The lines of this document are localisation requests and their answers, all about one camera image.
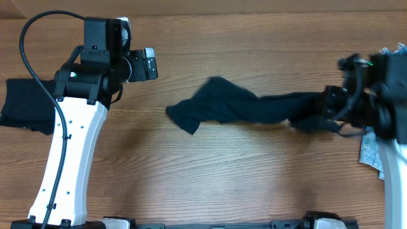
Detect dark navy t-shirt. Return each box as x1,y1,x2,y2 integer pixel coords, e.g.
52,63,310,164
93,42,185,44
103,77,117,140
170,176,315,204
165,76,340,134

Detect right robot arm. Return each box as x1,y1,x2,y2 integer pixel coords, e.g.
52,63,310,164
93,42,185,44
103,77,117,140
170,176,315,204
305,53,406,228

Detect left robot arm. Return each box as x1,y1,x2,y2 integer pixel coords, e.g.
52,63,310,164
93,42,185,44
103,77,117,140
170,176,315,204
11,17,158,229

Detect light blue denim jeans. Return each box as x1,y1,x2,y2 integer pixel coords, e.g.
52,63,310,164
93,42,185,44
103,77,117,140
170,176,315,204
359,43,406,180

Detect folded black cloth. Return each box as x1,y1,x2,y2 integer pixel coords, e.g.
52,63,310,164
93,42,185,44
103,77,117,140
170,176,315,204
1,78,55,135

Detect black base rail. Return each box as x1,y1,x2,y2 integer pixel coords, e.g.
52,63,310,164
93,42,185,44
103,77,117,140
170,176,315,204
102,211,359,229

